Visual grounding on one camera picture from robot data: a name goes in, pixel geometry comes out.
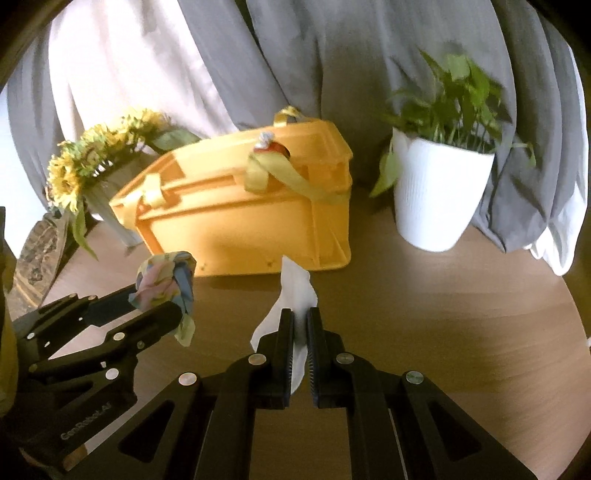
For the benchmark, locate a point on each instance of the grey curtain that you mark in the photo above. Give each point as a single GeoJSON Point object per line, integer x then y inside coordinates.
{"type": "Point", "coordinates": [27, 129]}
{"type": "Point", "coordinates": [332, 60]}

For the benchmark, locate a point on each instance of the white sheer curtain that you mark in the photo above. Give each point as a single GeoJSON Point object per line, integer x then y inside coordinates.
{"type": "Point", "coordinates": [561, 249]}

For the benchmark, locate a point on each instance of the clear glass vase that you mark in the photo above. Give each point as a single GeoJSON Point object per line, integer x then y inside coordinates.
{"type": "Point", "coordinates": [113, 207]}

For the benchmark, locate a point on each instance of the green plant in white pot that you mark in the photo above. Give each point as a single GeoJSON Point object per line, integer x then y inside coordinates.
{"type": "Point", "coordinates": [438, 194]}

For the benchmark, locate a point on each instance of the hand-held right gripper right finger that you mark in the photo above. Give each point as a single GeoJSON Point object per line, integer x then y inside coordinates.
{"type": "Point", "coordinates": [316, 350]}

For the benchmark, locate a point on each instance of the yellow plastic storage box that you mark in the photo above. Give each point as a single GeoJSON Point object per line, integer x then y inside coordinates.
{"type": "Point", "coordinates": [231, 226]}

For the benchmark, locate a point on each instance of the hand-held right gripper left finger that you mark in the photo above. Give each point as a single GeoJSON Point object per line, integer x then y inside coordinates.
{"type": "Point", "coordinates": [286, 350]}

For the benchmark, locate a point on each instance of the small red and white toy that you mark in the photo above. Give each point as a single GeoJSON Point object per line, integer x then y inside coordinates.
{"type": "Point", "coordinates": [276, 147]}

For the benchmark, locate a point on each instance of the pastel multicoloured cloth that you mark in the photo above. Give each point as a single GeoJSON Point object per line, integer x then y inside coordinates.
{"type": "Point", "coordinates": [161, 281]}

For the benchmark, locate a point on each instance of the yellow sunflower bouquet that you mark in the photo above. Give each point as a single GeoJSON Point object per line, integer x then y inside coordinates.
{"type": "Point", "coordinates": [74, 170]}

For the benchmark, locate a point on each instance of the beige curtain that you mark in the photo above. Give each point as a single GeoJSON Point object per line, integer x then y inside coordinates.
{"type": "Point", "coordinates": [129, 64]}

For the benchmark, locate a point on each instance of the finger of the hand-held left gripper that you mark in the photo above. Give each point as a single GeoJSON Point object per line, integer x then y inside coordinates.
{"type": "Point", "coordinates": [147, 323]}
{"type": "Point", "coordinates": [101, 307]}

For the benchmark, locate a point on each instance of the white tissue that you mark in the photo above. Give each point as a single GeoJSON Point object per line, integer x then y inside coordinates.
{"type": "Point", "coordinates": [295, 286]}

